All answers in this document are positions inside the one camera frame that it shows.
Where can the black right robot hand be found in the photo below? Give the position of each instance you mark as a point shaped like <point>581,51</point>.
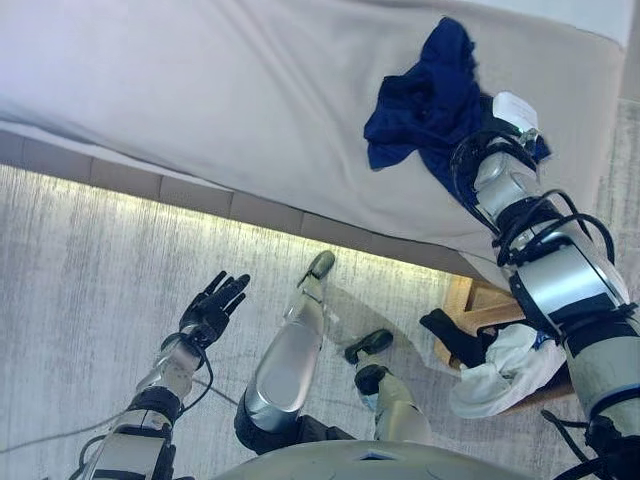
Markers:
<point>486,115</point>

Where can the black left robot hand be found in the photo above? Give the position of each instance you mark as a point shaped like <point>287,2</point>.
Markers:
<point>212,305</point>

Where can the navy blue garment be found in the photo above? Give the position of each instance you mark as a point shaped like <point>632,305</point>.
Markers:
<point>430,105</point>

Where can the white shirt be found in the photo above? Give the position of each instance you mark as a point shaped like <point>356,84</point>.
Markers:
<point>500,385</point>

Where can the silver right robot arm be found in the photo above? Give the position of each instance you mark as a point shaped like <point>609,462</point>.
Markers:
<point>560,280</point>

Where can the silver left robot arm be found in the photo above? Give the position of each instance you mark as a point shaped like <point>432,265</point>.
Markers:
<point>170,370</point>

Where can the grey bed base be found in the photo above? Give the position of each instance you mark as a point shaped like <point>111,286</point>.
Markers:
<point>190,192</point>

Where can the brown wicker basket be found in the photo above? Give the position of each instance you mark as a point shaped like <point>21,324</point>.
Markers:
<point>492,300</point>

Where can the beige bed mattress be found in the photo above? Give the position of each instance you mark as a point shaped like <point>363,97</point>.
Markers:
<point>225,110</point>

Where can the silver left robot leg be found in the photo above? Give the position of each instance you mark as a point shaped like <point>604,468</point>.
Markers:
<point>290,360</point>

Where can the silver robot leg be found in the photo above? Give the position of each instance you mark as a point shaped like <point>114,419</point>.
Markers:
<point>395,400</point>
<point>290,360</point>

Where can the white bedding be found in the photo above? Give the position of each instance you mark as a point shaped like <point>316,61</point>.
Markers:
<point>605,20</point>

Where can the silver right robot leg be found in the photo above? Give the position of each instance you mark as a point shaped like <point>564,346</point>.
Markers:
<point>395,400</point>

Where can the grey robot torso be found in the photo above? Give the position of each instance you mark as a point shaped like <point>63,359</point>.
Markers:
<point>370,462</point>

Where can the black garment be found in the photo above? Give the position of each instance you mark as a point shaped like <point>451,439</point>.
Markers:
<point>462,340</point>

